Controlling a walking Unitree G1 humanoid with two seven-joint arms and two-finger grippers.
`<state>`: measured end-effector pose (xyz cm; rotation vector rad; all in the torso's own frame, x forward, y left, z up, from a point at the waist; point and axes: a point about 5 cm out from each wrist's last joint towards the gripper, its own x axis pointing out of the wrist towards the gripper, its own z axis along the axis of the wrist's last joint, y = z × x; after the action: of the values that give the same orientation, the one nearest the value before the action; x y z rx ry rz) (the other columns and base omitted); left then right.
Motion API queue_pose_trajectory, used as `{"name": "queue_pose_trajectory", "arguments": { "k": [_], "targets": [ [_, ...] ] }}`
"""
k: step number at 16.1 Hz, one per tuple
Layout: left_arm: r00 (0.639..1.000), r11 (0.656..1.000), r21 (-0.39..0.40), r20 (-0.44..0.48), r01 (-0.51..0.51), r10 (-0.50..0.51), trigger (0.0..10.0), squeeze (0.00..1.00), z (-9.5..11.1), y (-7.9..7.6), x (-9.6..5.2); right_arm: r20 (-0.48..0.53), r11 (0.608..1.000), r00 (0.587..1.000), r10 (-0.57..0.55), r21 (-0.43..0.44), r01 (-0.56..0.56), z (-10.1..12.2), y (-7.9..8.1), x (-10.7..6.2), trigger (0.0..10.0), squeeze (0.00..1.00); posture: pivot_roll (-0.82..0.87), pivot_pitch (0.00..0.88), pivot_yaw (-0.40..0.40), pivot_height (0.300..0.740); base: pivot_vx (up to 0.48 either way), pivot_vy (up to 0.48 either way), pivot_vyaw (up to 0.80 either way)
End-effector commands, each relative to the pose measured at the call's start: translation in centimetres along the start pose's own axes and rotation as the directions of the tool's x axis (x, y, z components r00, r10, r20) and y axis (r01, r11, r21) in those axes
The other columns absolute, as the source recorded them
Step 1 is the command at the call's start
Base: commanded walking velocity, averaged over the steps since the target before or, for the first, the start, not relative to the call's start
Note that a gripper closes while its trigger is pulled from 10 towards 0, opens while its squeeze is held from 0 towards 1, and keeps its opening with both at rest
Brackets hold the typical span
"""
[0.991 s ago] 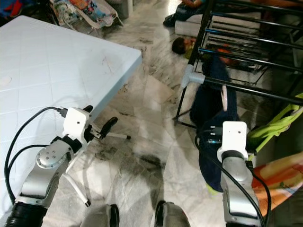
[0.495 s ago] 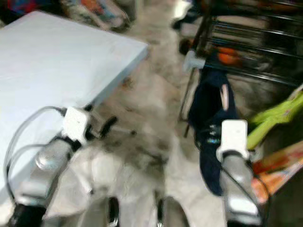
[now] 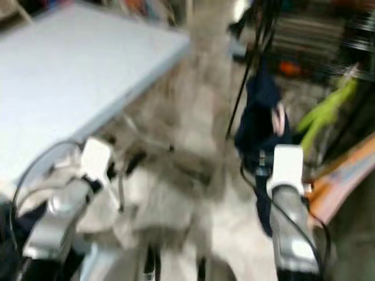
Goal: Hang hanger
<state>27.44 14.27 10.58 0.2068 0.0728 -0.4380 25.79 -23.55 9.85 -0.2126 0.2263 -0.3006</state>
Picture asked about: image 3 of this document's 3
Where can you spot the navy blue garment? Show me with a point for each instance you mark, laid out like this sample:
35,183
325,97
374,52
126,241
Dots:
255,123

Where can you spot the pink orange printed garment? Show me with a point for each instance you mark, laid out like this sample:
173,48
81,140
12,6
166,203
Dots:
340,181

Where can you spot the lime green garment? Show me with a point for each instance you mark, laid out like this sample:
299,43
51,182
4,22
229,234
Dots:
325,111

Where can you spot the black clothes rack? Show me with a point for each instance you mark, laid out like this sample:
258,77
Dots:
247,76

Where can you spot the light blue folding table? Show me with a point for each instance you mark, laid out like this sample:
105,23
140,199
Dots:
70,76

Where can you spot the grey robot left leg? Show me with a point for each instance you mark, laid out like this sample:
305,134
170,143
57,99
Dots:
123,266

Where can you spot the grey robot leg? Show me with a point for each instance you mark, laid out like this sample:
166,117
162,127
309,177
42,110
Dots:
220,270
123,266

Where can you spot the grey robot right leg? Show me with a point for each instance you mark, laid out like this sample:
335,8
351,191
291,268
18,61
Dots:
220,270

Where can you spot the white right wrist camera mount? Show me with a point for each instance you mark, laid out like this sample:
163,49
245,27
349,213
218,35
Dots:
287,167

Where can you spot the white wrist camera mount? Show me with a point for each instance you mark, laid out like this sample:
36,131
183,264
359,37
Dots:
96,161
287,167

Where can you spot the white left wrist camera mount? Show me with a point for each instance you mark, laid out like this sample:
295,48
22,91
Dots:
96,161

